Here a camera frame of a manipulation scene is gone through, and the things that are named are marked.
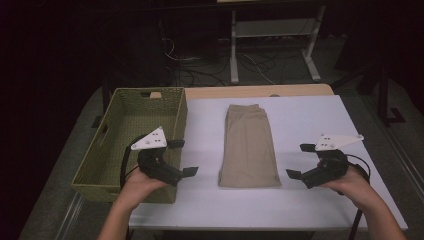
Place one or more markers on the white metal stand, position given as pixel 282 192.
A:
pixel 273 28

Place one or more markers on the person's right hand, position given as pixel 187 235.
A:
pixel 356 186

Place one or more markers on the dark metal stand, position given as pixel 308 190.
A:
pixel 383 96

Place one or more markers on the beige pants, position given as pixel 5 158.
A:
pixel 248 143

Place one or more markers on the green woven basket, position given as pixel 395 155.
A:
pixel 100 160

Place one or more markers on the person's left hand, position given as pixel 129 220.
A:
pixel 140 186

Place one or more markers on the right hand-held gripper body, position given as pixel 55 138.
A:
pixel 330 166

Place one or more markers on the light wooden table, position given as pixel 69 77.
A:
pixel 260 90

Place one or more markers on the white table board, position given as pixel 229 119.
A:
pixel 306 116

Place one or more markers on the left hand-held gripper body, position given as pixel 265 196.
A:
pixel 156 166

